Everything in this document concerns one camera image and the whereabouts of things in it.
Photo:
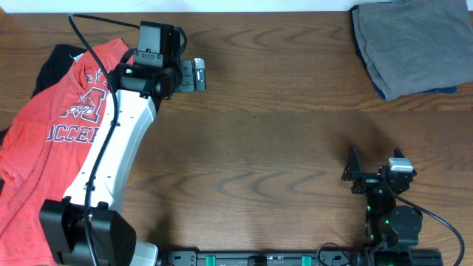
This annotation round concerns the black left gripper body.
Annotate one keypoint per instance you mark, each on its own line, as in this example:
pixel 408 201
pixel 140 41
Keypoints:
pixel 186 74

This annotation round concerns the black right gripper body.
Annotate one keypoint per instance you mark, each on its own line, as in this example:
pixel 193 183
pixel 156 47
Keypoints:
pixel 366 183

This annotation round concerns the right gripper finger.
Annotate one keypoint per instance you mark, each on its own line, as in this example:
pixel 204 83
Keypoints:
pixel 398 153
pixel 352 168

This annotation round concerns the grey shorts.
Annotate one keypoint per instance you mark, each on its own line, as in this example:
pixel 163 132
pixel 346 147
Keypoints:
pixel 416 45

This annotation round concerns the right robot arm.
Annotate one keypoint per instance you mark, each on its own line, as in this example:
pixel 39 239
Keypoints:
pixel 393 229

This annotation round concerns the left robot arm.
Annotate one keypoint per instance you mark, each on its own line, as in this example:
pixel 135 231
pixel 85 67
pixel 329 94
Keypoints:
pixel 85 227

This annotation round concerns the folded navy blue garment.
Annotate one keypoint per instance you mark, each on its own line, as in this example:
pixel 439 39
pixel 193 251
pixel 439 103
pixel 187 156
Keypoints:
pixel 445 90

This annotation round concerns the black garment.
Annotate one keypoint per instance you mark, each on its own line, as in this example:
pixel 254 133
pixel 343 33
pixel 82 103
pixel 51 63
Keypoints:
pixel 56 67

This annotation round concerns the red printed t-shirt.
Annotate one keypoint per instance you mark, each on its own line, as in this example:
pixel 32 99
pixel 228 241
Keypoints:
pixel 45 148

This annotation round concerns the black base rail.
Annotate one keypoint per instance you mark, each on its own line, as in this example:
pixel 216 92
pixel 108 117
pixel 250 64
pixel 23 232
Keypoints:
pixel 258 258

